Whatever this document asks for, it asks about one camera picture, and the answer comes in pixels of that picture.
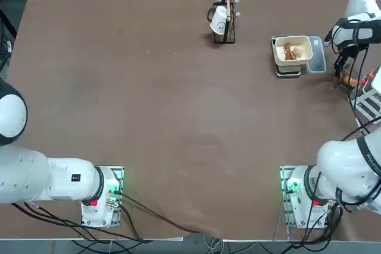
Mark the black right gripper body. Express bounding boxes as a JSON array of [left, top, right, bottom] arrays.
[[338, 44, 370, 69]]

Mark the brown pretzel bread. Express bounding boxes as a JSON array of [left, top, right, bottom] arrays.
[[282, 42, 297, 61]]

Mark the silver digital kitchen scale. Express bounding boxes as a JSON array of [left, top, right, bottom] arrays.
[[270, 35, 302, 79]]

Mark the clear plastic lid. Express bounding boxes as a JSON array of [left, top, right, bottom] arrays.
[[306, 36, 327, 74]]

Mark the cream rectangular container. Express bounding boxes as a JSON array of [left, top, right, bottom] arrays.
[[274, 36, 314, 67]]

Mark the white smiley mug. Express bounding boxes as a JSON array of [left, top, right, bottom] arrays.
[[207, 5, 232, 36]]

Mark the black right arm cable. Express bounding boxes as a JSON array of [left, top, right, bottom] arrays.
[[341, 44, 381, 145]]

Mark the white three-layer storage frame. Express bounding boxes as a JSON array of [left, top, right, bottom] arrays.
[[347, 66, 381, 124]]

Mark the black cable across table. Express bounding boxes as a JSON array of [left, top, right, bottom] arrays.
[[118, 191, 221, 236]]

